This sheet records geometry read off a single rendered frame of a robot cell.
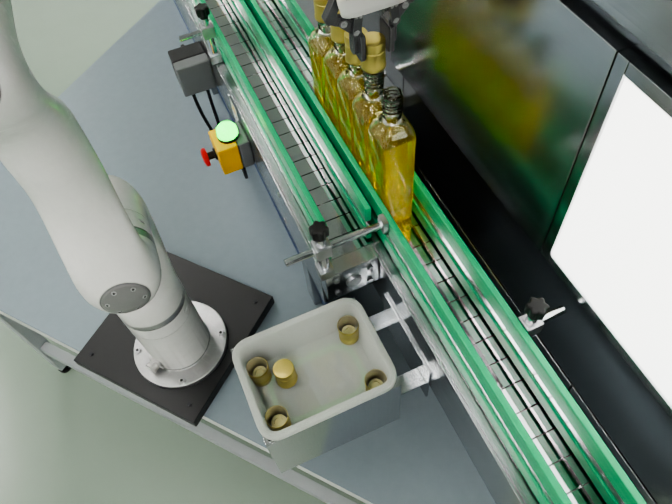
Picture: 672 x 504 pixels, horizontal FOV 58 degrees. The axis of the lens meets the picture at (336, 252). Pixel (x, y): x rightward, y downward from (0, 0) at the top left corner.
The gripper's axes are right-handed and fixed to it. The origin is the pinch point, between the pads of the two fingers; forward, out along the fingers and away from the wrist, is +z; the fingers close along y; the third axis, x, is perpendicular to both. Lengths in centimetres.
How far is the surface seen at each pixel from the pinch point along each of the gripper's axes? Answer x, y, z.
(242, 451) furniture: 5, 44, 116
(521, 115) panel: 18.0, -12.3, 3.8
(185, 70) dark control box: -54, 22, 36
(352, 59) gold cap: -4.6, 1.3, 6.2
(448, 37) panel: -0.3, -11.9, 4.2
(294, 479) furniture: 18, 33, 116
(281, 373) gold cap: 23, 27, 38
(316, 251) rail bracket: 13.9, 15.9, 22.2
